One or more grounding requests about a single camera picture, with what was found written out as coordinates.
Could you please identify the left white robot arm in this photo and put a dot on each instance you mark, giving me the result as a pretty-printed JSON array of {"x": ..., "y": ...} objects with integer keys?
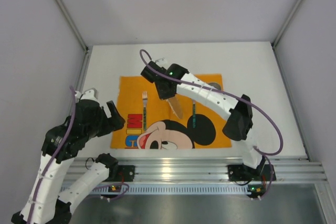
[{"x": 47, "y": 203}]

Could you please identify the slotted grey cable duct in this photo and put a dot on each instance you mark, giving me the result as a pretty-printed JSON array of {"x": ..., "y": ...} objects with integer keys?
[{"x": 180, "y": 189}]

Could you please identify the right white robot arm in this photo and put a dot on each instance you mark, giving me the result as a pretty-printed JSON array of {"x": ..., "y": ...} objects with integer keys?
[{"x": 237, "y": 114}]

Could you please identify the aluminium frame rail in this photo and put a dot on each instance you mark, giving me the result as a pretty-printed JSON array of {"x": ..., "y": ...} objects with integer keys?
[{"x": 178, "y": 170}]

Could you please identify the round woven wicker plate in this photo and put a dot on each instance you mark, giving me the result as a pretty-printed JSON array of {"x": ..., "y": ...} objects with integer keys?
[{"x": 176, "y": 107}]

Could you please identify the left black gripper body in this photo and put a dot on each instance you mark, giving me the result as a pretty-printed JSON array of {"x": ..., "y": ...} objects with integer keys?
[{"x": 105, "y": 118}]

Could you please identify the orange cartoon mouse placemat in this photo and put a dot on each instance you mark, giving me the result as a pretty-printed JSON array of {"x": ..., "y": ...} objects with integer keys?
[{"x": 164, "y": 130}]

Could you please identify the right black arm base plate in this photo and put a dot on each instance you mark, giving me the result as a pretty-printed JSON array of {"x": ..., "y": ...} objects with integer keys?
[{"x": 242, "y": 173}]

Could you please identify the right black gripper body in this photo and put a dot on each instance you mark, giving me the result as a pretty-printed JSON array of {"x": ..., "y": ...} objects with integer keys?
[{"x": 167, "y": 94}]

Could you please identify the metal cup with beige sleeve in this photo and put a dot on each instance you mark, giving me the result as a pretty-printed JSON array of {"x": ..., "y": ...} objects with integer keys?
[{"x": 215, "y": 85}]

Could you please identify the spoon with teal handle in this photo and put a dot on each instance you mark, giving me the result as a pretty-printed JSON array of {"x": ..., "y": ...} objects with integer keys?
[{"x": 194, "y": 113}]

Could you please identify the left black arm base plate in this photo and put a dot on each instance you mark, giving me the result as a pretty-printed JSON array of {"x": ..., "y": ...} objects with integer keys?
[{"x": 123, "y": 173}]

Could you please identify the fork with teal handle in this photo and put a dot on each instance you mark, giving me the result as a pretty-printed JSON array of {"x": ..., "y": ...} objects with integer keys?
[{"x": 145, "y": 101}]

